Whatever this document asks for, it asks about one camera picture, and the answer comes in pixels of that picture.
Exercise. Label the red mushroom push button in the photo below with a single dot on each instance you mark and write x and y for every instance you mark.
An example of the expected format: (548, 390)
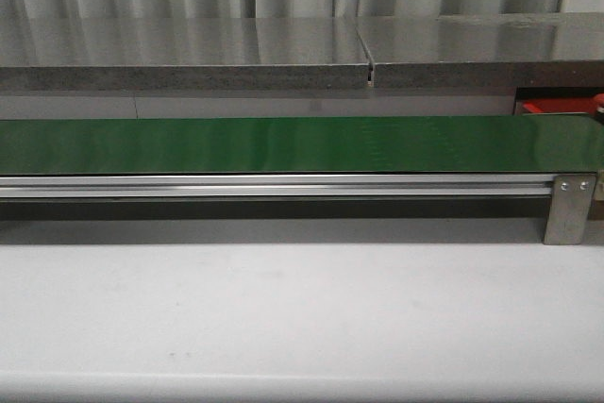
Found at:
(599, 114)

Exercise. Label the grey stone counter slab left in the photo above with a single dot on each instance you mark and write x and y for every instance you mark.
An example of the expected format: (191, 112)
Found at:
(181, 54)

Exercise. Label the grey stone counter slab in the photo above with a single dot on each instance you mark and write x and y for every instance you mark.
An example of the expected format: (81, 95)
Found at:
(550, 50)
(181, 54)

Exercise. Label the red plastic tray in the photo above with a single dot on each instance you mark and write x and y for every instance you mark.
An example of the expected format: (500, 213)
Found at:
(581, 105)

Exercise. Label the green conveyor belt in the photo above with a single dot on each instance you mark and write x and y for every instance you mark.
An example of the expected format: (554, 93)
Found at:
(547, 144)

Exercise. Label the grey stone counter slab right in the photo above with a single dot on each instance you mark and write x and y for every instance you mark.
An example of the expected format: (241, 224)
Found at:
(550, 50)

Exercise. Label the steel conveyor support bracket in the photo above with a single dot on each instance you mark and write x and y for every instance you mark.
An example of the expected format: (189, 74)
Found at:
(571, 200)

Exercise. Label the aluminium conveyor side rail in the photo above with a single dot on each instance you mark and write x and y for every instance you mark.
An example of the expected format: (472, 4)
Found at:
(277, 185)

